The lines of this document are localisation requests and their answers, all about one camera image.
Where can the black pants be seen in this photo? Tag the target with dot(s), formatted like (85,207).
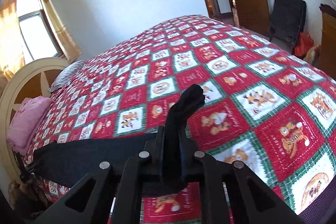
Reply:
(66,163)

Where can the cream wooden headboard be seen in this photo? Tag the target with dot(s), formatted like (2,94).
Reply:
(32,80)

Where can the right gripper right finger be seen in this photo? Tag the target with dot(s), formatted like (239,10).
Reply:
(231,193)

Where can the red patchwork bedspread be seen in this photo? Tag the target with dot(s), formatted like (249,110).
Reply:
(263,106)

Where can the yellow curtain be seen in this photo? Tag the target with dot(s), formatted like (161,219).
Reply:
(66,42)
(12,57)

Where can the wooden cabinet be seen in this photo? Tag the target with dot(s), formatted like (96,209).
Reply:
(327,51)

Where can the window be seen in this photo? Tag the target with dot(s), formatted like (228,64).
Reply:
(39,40)

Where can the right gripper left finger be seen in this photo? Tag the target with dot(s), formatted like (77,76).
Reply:
(106,193)

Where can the right yellow curtain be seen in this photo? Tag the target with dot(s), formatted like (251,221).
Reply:
(66,42)

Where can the striped pillow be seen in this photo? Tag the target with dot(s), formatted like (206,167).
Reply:
(66,75)

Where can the red bag on floor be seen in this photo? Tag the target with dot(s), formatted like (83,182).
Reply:
(306,49)

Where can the black folding chair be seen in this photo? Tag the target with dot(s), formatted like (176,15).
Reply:
(287,21)

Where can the pink folded blanket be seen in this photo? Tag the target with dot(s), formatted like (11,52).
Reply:
(25,123)

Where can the left yellow curtain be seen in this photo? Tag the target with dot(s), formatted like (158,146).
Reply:
(12,57)

